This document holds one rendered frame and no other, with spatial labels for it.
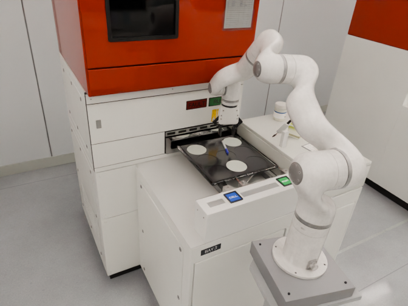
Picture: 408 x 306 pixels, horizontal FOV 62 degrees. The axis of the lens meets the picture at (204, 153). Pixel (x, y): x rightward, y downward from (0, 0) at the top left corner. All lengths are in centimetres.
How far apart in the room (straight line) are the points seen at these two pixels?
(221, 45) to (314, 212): 91
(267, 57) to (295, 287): 74
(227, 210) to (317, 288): 39
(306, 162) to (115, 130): 95
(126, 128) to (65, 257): 114
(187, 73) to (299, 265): 94
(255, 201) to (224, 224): 15
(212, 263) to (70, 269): 120
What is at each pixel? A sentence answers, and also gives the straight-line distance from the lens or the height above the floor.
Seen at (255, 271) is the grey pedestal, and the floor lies 82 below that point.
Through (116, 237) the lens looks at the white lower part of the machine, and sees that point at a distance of 201.
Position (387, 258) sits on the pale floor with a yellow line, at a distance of 280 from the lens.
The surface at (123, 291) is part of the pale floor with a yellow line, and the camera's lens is 223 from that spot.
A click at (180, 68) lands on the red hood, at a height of 131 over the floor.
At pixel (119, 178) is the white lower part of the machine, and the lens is 177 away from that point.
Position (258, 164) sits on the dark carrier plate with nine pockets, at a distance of 166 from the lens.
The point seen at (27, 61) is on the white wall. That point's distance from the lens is 300.
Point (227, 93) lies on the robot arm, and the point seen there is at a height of 121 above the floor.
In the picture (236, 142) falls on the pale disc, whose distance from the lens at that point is 182.
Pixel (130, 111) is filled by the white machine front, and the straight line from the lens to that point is 161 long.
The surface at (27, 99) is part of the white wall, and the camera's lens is 309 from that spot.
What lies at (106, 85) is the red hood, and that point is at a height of 127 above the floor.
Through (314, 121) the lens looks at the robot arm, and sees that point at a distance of 108.
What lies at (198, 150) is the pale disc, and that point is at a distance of 171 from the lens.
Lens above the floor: 177
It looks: 31 degrees down
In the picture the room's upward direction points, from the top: 4 degrees clockwise
